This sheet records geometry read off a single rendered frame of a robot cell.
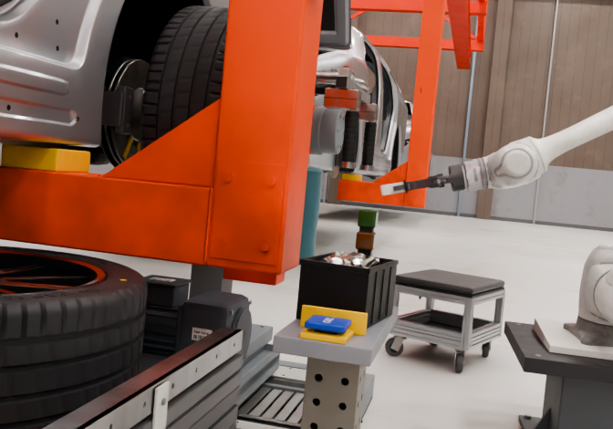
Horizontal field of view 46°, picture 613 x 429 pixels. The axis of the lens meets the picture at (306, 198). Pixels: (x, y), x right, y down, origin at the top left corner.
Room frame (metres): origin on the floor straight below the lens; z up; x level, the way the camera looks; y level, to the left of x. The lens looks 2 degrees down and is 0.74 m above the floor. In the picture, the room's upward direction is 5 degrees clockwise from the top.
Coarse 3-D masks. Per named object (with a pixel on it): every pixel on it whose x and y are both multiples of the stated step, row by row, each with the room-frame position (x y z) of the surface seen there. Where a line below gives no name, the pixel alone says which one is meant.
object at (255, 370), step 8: (272, 344) 2.30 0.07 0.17; (256, 352) 2.22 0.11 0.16; (264, 352) 2.27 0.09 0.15; (272, 352) 2.20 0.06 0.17; (248, 360) 2.14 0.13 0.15; (256, 360) 2.17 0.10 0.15; (264, 360) 2.11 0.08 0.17; (272, 360) 2.20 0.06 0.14; (248, 368) 2.08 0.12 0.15; (256, 368) 2.04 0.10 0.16; (264, 368) 2.12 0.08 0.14; (272, 368) 2.21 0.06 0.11; (248, 376) 1.97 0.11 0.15; (256, 376) 2.05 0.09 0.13; (264, 376) 2.13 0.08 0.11; (240, 384) 1.90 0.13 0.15; (248, 384) 1.97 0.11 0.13; (256, 384) 2.06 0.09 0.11; (240, 392) 1.90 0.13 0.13; (248, 392) 1.98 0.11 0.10; (240, 400) 1.91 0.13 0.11
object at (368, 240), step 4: (360, 232) 1.59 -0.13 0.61; (364, 232) 1.59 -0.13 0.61; (360, 236) 1.59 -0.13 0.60; (364, 236) 1.59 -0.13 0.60; (368, 236) 1.58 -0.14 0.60; (372, 236) 1.58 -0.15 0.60; (356, 240) 1.59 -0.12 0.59; (360, 240) 1.59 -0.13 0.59; (364, 240) 1.59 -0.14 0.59; (368, 240) 1.58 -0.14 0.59; (372, 240) 1.58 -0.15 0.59; (356, 244) 1.59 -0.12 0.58; (360, 244) 1.59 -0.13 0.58; (364, 244) 1.59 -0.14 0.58; (368, 244) 1.58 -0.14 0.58; (372, 244) 1.58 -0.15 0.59; (356, 248) 1.59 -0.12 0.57; (360, 248) 1.59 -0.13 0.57; (364, 248) 1.59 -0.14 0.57; (368, 248) 1.58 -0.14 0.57; (372, 248) 1.58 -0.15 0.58
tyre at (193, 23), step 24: (168, 24) 1.94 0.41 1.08; (192, 24) 1.93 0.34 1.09; (216, 24) 1.92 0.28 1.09; (168, 48) 1.88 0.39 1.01; (192, 48) 1.86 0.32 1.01; (216, 48) 1.86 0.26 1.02; (168, 72) 1.85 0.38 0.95; (192, 72) 1.83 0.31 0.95; (216, 72) 1.82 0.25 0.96; (144, 96) 1.85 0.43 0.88; (168, 96) 1.83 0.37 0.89; (192, 96) 1.82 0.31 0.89; (216, 96) 1.80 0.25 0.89; (144, 120) 1.84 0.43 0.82; (168, 120) 1.83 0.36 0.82; (144, 144) 1.85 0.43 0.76
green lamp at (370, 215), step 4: (360, 212) 1.59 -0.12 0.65; (364, 212) 1.59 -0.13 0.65; (368, 212) 1.59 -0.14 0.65; (372, 212) 1.58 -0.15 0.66; (376, 212) 1.59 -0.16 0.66; (360, 216) 1.59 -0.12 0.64; (364, 216) 1.59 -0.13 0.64; (368, 216) 1.59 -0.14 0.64; (372, 216) 1.58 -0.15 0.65; (376, 216) 1.59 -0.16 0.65; (360, 220) 1.59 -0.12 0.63; (364, 220) 1.59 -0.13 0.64; (368, 220) 1.59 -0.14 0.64; (372, 220) 1.58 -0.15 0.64; (376, 220) 1.59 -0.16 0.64; (360, 224) 1.59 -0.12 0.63; (364, 224) 1.59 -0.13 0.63; (368, 224) 1.59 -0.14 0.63; (372, 224) 1.58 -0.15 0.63; (376, 224) 1.60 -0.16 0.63
